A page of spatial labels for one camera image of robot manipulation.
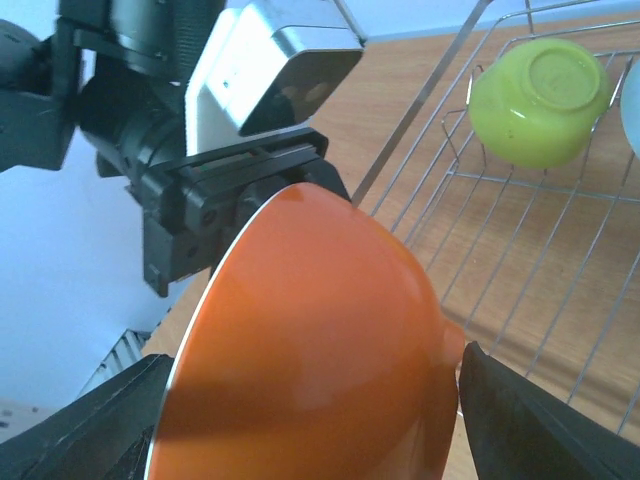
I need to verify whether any aluminium front rail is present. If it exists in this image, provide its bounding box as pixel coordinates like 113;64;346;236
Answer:
77;329;151;399

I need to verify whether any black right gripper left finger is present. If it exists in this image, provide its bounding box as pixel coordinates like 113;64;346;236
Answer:
1;354;174;479

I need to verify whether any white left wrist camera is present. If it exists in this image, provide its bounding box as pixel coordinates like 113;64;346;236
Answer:
184;1;364;156

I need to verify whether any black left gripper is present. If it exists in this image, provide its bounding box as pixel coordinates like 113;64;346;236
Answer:
79;79;349;297

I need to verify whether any white ceramic bowl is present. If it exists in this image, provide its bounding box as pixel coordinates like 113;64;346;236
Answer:
620;62;640;157

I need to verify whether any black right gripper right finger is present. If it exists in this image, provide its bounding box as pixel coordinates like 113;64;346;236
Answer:
459;342;639;479

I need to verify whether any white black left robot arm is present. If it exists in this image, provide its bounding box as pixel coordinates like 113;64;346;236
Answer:
1;1;364;296

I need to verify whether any silver wire dish rack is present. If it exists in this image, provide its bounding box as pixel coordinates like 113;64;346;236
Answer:
354;1;639;441

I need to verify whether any green white bowl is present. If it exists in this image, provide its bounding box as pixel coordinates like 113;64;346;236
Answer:
468;38;613;170

